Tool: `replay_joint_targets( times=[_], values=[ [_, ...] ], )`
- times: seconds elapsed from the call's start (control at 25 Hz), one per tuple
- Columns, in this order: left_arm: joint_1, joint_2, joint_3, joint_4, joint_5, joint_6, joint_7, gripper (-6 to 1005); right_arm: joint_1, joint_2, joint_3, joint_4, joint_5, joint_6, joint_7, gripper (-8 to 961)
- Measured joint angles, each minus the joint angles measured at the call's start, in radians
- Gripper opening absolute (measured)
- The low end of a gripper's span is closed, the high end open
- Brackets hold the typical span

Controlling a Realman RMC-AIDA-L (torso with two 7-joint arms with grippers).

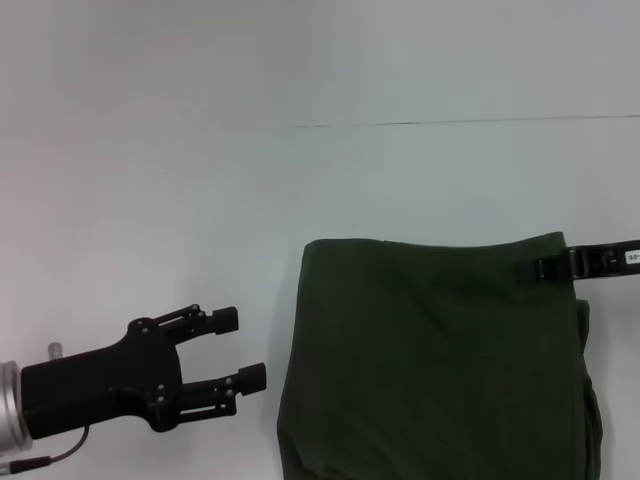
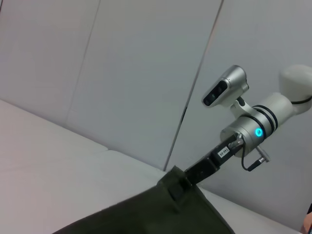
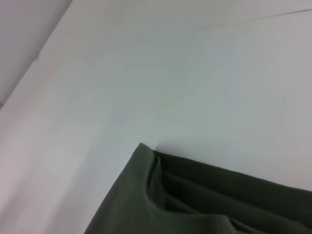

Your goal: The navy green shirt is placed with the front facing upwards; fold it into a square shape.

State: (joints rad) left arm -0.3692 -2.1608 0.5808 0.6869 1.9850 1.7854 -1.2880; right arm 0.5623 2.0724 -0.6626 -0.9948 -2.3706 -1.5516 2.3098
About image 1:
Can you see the dark green FREE t-shirt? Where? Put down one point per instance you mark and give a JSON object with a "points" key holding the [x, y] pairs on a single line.
{"points": [[440, 360]]}

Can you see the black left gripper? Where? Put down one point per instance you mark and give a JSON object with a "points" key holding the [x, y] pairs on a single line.
{"points": [[100, 385]]}

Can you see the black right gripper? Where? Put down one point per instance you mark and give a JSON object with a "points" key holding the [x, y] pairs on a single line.
{"points": [[612, 260]]}

